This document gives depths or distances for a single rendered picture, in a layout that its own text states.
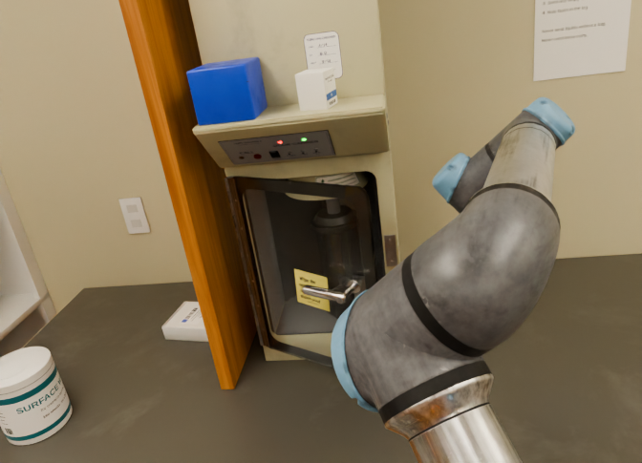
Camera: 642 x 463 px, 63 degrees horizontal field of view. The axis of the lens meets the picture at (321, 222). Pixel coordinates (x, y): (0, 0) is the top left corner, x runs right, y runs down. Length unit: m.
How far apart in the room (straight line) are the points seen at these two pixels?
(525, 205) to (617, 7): 1.00
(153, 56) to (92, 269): 1.02
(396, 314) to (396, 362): 0.04
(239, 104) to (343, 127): 0.17
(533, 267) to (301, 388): 0.75
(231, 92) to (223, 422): 0.64
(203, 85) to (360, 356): 0.54
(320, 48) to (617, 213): 0.98
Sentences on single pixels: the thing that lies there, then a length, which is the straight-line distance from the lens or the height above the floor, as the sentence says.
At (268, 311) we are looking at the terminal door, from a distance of 1.12.
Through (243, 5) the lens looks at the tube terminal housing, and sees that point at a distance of 0.97.
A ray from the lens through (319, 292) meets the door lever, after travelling 0.93.
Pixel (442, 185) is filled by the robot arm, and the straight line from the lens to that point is 0.86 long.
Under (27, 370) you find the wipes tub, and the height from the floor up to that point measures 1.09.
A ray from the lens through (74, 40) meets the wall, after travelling 1.60.
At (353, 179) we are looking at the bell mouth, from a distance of 1.05.
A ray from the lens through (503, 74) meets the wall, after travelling 1.42.
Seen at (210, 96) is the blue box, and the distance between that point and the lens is 0.89.
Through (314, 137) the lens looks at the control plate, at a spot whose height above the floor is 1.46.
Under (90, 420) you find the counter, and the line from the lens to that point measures 1.26.
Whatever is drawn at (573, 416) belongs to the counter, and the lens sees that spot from 1.09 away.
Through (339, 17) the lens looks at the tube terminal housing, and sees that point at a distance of 0.95.
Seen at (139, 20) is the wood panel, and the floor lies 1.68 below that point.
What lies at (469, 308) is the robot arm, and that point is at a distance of 0.46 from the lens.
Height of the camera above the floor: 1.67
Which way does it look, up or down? 23 degrees down
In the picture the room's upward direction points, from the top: 8 degrees counter-clockwise
